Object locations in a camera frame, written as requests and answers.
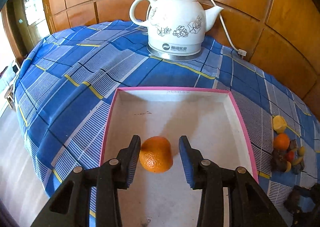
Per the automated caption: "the small yellow round fruit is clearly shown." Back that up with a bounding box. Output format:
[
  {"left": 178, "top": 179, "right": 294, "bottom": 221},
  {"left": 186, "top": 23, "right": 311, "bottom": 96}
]
[
  {"left": 285, "top": 161, "right": 292, "bottom": 173},
  {"left": 298, "top": 146, "right": 305, "bottom": 157}
]

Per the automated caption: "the small wooden stool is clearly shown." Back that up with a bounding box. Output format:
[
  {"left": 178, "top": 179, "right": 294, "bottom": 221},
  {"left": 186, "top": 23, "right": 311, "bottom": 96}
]
[{"left": 4, "top": 85, "right": 14, "bottom": 109}]

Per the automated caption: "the white kettle power cord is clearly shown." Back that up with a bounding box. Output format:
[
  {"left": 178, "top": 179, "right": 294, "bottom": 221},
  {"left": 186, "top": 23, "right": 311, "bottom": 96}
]
[{"left": 146, "top": 0, "right": 247, "bottom": 57}]

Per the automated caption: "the small red tomato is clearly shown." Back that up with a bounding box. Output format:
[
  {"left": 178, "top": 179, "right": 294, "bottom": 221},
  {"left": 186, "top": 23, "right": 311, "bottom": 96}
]
[{"left": 285, "top": 151, "right": 295, "bottom": 163}]

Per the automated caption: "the yellow fruit chunk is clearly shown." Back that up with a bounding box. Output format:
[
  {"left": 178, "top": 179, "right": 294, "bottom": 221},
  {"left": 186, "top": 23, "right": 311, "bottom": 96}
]
[{"left": 272, "top": 115, "right": 287, "bottom": 134}]

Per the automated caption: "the cut sugarcane piece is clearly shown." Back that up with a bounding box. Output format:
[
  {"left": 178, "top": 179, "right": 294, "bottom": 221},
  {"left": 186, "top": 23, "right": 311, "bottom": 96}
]
[
  {"left": 291, "top": 157, "right": 304, "bottom": 175},
  {"left": 289, "top": 140, "right": 299, "bottom": 152}
]

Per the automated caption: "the white tray with pink rim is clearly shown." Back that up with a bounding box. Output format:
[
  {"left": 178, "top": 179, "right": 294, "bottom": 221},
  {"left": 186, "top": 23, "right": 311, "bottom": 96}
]
[{"left": 101, "top": 87, "right": 257, "bottom": 226}]

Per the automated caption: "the blue plaid tablecloth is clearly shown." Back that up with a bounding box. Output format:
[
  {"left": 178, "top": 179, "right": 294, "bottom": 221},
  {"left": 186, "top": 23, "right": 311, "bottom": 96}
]
[{"left": 14, "top": 20, "right": 319, "bottom": 225}]

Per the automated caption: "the wooden door with glass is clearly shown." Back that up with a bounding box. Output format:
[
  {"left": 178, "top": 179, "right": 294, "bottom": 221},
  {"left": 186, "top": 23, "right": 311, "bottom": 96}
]
[{"left": 7, "top": 0, "right": 50, "bottom": 56}]

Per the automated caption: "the orange mandarin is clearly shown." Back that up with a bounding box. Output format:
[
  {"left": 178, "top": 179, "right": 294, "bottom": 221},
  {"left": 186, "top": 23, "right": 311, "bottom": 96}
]
[
  {"left": 273, "top": 133, "right": 290, "bottom": 151},
  {"left": 139, "top": 136, "right": 173, "bottom": 173}
]

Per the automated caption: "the dark brown wrinkled fruit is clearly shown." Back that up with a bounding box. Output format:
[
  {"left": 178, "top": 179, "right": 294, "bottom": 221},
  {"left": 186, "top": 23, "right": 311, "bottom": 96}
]
[{"left": 270, "top": 149, "right": 287, "bottom": 173}]

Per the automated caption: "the white ceramic electric kettle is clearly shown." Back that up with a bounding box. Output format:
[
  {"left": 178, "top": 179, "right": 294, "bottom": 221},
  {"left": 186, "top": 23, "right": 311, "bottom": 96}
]
[{"left": 129, "top": 0, "right": 223, "bottom": 61}]

